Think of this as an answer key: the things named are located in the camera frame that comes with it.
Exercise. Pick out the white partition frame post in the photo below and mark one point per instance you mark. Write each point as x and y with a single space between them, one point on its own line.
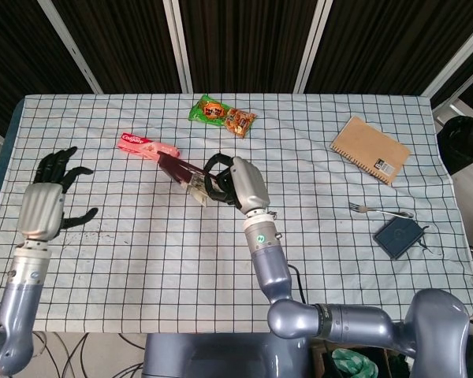
71 47
453 59
311 47
179 47

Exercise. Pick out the red-ribbed paper folding fan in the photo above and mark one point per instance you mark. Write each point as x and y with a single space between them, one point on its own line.
173 167

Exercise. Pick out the left robot arm grey-blue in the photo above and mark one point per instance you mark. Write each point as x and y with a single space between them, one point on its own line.
19 299

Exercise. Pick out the white black checkered tablecloth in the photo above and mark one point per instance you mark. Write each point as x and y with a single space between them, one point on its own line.
142 256

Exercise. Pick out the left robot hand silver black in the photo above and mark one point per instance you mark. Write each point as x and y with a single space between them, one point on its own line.
39 208

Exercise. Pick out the dark blue square pouch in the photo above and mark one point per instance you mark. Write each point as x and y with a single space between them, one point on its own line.
398 237

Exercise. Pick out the silver metal fork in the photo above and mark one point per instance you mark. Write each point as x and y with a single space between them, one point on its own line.
382 212

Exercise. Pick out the brown kraft spiral notebook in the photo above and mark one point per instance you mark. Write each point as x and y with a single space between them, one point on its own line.
372 149

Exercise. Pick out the grey-blue robot torso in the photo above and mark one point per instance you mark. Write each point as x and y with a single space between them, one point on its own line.
220 358

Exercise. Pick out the black plastic bag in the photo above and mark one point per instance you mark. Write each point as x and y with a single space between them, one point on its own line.
463 143

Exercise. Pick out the green white checkered cloth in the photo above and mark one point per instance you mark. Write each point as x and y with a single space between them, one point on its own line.
354 364

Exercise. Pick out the pink Colgate toothpaste box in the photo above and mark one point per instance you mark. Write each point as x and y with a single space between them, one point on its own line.
142 145

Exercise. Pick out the right robot arm grey-blue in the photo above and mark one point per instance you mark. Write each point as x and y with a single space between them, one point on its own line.
272 271

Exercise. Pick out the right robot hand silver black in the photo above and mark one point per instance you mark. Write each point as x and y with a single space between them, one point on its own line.
248 185

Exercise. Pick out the green orange snack packet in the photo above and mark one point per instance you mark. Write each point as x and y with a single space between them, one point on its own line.
217 114

